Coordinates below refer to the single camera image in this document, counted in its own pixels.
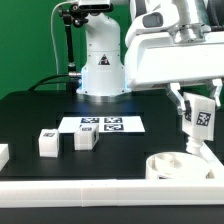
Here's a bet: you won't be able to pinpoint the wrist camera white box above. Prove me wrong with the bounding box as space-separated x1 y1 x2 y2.
125 11 179 46

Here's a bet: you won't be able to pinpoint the white front fence bar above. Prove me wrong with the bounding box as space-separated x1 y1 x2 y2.
0 179 224 208

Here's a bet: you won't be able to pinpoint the white marker base plate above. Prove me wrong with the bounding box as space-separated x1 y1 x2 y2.
58 116 145 133

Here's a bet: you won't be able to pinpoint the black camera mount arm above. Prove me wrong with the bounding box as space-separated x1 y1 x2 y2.
59 4 88 91

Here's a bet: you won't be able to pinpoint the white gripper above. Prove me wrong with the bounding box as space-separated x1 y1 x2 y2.
125 32 224 115

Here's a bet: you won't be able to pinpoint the black cables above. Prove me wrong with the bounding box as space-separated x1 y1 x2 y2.
27 73 72 92

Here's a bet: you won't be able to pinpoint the white cable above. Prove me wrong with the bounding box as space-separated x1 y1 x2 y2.
50 0 78 91

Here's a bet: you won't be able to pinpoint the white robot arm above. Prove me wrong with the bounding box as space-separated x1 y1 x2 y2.
78 0 224 114

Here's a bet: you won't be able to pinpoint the white left fence piece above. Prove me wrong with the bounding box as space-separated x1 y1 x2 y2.
0 144 9 171

